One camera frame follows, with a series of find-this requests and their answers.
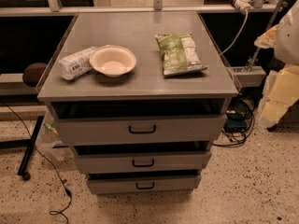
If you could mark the grey bottom drawer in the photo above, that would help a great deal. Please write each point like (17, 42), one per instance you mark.
(143, 181)

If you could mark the white wrapped package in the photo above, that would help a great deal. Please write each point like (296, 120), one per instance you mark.
(76, 64)

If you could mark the black stand leg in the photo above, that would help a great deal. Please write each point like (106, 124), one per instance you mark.
(29, 150)

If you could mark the grey metal bracket box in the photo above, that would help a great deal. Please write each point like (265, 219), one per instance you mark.
(247, 79)

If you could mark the green chip bag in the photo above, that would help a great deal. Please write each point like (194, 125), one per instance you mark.
(178, 52)

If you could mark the grey middle drawer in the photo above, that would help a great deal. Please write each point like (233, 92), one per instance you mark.
(142, 157)

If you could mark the grey drawer cabinet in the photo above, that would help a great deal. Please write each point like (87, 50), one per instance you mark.
(136, 31)

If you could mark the brown round object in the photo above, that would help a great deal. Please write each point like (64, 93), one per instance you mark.
(33, 73)

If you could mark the grey drawer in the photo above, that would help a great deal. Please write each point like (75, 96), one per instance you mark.
(142, 157)
(139, 121)
(143, 181)

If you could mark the grey top drawer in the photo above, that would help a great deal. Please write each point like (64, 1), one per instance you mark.
(139, 121)

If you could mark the yellowish foam gripper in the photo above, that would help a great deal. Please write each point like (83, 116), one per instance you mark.
(288, 37)

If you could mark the diagonal metal rod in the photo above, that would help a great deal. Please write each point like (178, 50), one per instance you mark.
(267, 28)

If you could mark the white paper bowl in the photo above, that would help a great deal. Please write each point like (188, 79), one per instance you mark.
(113, 61)

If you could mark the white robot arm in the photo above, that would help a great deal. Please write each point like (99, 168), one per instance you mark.
(291, 17)

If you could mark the small green wrapper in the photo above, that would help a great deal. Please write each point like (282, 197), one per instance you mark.
(50, 128)

